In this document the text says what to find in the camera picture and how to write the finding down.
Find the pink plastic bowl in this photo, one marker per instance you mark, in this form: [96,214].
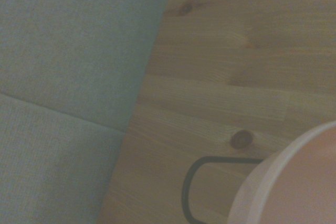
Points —
[294,182]

